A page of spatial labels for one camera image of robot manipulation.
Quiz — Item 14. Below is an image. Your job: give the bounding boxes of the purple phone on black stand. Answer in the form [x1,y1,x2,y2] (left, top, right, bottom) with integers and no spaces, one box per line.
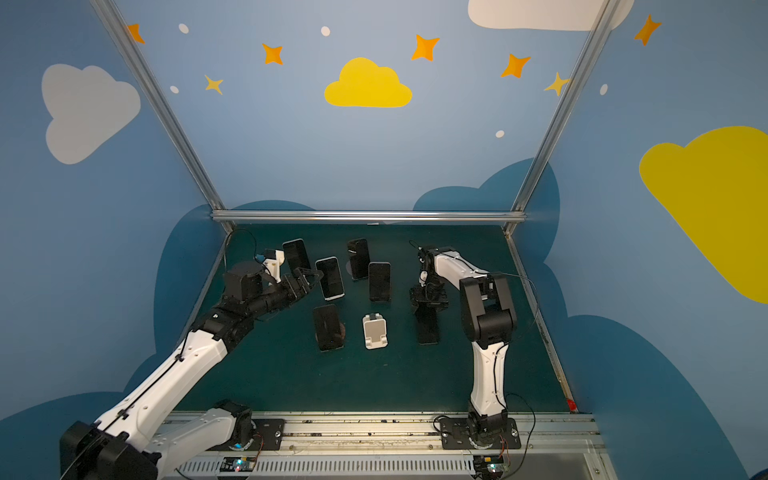
[368,262,392,303]

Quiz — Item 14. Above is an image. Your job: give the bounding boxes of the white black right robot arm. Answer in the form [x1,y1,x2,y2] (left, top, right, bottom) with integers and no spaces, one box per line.
[410,246,518,449]

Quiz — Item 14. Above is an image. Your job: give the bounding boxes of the aluminium rail front frame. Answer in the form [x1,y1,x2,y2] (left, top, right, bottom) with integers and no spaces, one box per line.
[164,411,618,479]

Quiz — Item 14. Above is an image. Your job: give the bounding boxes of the right circuit board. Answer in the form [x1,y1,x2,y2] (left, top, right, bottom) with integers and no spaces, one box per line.
[471,456,509,480]

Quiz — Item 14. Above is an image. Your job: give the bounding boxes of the white phone stand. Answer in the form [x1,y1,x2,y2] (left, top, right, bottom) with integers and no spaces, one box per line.
[362,313,388,350]

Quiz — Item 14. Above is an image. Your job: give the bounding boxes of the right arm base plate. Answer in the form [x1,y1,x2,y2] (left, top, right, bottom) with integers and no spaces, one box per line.
[433,415,522,450]

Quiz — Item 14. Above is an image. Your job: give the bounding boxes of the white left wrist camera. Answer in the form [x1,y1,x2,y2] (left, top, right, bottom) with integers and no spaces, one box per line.
[262,249,285,283]

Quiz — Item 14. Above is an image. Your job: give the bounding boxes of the circuit board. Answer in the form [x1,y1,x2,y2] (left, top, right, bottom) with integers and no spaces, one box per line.
[219,457,257,473]
[471,456,509,480]

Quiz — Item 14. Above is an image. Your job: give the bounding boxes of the horizontal aluminium back bar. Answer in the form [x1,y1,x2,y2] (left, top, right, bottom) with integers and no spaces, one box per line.
[211,210,526,224]

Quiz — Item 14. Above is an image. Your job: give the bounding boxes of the white-edged phone on stand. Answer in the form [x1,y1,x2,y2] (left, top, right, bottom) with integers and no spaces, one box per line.
[315,256,345,301]

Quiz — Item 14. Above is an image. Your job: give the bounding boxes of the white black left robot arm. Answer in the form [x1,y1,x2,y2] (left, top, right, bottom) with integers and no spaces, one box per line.
[59,251,323,479]

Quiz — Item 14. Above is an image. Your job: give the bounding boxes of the left circuit board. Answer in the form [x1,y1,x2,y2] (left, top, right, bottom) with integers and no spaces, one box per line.
[219,457,257,473]

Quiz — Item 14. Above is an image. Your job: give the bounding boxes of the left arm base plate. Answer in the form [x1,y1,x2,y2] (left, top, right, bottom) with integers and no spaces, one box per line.
[227,418,285,452]

